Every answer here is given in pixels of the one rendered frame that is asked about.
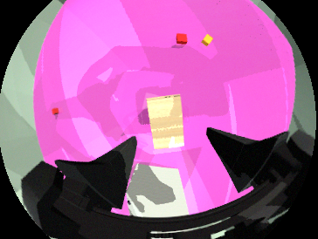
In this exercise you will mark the red block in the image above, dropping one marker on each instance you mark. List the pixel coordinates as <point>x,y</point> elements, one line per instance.
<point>55,111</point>
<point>181,38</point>

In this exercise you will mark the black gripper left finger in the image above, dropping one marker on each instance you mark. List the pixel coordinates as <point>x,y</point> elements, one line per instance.
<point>107,175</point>

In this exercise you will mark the orange block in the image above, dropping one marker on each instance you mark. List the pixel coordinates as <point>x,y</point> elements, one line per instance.
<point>206,40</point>

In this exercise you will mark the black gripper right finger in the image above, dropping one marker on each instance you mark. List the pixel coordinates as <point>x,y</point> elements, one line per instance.
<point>242,157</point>

